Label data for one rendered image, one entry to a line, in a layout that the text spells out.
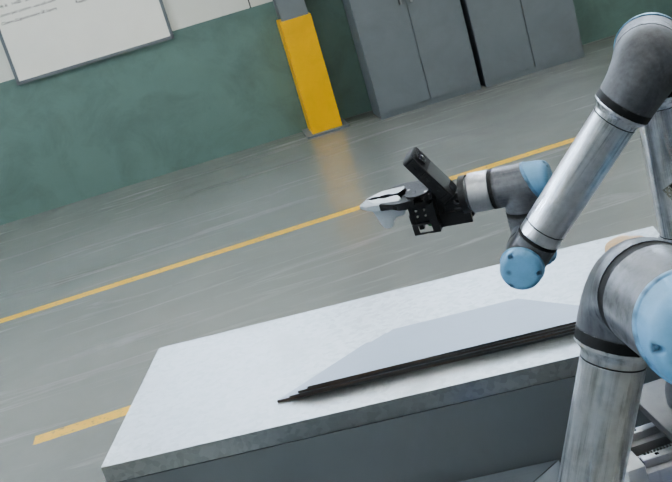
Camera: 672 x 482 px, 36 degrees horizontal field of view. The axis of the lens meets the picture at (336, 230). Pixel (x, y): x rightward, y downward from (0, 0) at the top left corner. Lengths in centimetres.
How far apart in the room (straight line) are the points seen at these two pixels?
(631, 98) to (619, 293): 65
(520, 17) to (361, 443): 824
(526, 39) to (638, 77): 852
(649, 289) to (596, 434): 24
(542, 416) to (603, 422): 95
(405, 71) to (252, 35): 154
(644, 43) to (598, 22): 939
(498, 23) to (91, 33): 382
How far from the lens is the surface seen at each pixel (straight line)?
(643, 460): 188
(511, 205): 193
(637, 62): 172
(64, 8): 1031
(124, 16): 1027
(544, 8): 1026
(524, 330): 223
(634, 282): 110
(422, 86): 999
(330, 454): 220
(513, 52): 1019
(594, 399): 123
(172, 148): 1044
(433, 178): 193
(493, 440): 219
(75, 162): 1051
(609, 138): 174
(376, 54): 987
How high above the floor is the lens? 200
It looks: 17 degrees down
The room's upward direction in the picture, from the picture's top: 16 degrees counter-clockwise
